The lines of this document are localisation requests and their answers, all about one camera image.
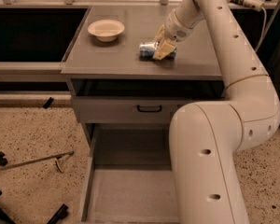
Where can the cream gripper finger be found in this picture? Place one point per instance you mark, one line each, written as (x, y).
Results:
(159, 35)
(164, 48)

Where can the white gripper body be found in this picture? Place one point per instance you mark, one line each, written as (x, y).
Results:
(176, 29)

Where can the redbull can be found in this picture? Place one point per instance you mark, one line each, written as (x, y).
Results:
(146, 51)

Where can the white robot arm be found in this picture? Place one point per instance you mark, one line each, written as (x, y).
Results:
(204, 135)

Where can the grey drawer cabinet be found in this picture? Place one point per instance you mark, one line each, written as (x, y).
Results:
(115, 82)

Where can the grey top drawer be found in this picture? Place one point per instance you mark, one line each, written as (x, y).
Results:
(123, 110)

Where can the open grey middle drawer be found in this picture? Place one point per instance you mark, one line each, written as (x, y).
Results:
(129, 178)

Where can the white power strip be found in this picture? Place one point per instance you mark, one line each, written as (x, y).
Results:
(253, 4)

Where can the small black block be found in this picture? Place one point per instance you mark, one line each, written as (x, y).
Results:
(48, 103)

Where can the long metal rod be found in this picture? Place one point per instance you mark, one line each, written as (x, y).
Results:
(56, 156)

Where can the black drawer handle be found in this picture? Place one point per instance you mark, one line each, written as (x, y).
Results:
(149, 109)

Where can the grey rail beam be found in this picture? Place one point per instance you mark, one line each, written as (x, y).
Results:
(31, 72)

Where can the black bracket bottom left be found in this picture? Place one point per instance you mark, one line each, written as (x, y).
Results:
(60, 214)

